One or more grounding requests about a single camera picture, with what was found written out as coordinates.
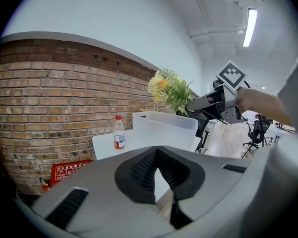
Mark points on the ceiling strip light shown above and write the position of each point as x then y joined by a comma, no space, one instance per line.
250,26

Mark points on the red fire equipment box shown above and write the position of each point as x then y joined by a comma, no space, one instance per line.
67,171

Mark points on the red fire extinguisher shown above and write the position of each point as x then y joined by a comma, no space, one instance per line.
46,185

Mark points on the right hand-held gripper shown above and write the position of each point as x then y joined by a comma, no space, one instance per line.
231,77

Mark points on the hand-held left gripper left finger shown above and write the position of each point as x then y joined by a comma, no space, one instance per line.
101,195

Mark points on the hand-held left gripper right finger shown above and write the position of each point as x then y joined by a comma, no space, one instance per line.
208,177

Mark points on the black office chair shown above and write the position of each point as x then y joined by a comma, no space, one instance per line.
257,133
202,130

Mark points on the clear red-capped plastic bottle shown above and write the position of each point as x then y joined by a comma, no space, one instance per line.
119,133

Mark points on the white plastic storage bin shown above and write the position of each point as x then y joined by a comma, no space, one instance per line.
164,130

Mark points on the person's right forearm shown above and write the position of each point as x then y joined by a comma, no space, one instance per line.
263,103

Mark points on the yellow artificial flowers bunch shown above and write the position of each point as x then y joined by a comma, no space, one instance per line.
169,88

